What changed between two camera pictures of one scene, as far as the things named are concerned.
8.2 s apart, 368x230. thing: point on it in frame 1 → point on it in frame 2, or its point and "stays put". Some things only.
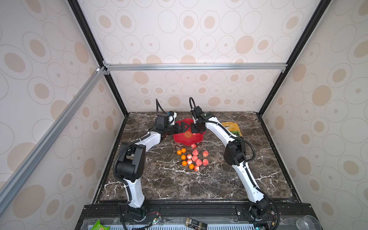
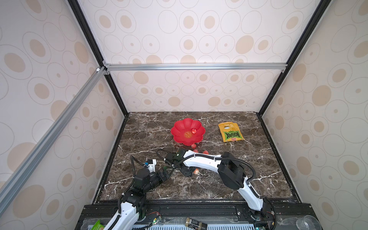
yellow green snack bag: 233,128 stays put
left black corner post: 85,25 stays put
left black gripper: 177,129 → 166,176
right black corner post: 323,6 stays put
